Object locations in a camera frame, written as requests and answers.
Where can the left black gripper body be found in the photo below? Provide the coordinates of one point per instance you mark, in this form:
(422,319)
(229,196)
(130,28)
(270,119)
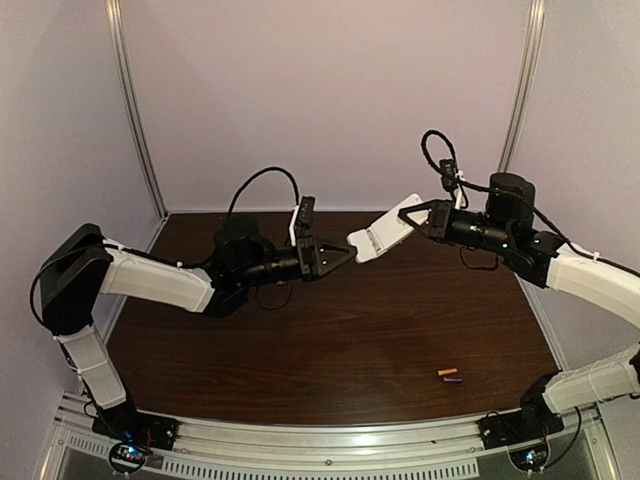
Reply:
(308,256)

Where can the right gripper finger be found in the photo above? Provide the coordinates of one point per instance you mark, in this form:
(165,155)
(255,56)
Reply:
(423,228)
(416,210)

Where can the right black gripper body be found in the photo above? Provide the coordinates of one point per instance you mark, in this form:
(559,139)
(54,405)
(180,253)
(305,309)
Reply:
(441,220)

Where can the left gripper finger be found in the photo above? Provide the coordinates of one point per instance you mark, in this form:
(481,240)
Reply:
(326,261)
(326,247)

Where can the white remote control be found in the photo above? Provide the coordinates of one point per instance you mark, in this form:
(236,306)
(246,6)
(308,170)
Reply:
(389,230)

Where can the orange AAA battery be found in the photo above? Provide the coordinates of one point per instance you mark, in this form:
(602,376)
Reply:
(447,372)

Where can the white battery cover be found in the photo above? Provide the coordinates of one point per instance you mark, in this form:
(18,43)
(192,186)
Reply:
(361,241)

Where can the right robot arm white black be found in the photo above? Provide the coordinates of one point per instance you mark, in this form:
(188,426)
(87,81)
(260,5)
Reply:
(547,260)

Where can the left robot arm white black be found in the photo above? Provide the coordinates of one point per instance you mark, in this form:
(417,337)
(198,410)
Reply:
(88,265)

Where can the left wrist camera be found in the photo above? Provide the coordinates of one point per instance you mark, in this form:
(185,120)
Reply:
(302,219)

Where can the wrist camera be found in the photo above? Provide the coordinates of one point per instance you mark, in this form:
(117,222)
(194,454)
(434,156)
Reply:
(449,182)
(302,219)

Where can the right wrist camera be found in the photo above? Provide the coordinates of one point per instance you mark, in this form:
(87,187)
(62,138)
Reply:
(449,182)

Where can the right aluminium corner post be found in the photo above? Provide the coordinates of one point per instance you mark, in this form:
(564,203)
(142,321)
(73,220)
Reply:
(525,81)

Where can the aluminium corner post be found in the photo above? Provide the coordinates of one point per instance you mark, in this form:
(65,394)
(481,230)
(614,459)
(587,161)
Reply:
(132,111)
(525,81)

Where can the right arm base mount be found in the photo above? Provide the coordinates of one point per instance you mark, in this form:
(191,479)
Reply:
(528,429)

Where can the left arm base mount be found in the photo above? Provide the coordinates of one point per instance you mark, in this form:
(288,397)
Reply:
(137,434)

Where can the front aluminium rail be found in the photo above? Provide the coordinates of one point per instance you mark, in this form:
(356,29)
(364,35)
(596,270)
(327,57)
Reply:
(439,449)

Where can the left aluminium corner post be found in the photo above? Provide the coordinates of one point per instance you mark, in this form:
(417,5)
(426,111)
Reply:
(132,111)

